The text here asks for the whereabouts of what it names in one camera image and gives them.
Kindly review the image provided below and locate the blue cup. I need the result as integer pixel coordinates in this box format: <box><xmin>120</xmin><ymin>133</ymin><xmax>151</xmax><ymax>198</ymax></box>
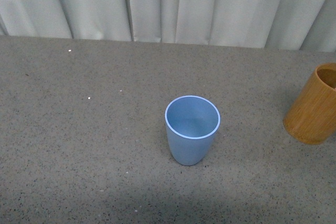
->
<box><xmin>164</xmin><ymin>95</ymin><xmax>221</xmax><ymax>166</ymax></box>

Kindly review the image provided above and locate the bamboo chopstick holder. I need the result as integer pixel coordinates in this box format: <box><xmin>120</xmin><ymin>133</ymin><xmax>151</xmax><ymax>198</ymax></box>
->
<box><xmin>283</xmin><ymin>62</ymin><xmax>335</xmax><ymax>145</ymax></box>

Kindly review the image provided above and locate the grey curtain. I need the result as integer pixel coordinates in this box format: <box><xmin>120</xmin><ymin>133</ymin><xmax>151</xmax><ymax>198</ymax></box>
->
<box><xmin>1</xmin><ymin>0</ymin><xmax>335</xmax><ymax>52</ymax></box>

